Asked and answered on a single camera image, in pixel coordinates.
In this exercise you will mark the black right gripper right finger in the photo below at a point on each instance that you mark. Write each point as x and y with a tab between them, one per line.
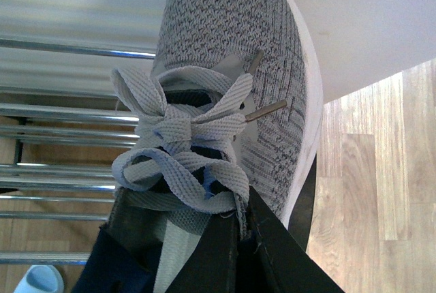
270	260

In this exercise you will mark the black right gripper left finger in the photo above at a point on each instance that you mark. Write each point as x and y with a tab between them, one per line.
179	248

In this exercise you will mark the grey knit sneaker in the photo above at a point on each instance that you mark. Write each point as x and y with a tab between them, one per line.
233	101

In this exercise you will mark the black metal shoe rack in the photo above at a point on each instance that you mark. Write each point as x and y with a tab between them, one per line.
84	179

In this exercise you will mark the light blue slide sandal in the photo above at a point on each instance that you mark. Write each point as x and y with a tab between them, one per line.
41	279

